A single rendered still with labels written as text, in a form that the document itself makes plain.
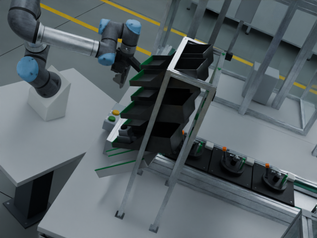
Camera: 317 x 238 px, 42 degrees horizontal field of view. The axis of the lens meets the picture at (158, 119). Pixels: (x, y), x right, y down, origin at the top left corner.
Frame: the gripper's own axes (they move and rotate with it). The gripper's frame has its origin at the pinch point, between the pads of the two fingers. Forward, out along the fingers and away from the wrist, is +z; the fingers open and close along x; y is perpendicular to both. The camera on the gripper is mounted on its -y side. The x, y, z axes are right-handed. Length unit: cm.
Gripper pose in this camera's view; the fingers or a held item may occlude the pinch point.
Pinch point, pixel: (122, 86)
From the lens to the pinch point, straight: 215.2
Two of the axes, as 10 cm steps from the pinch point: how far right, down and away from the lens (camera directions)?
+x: -2.4, 5.1, -8.3
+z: -2.7, 7.8, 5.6
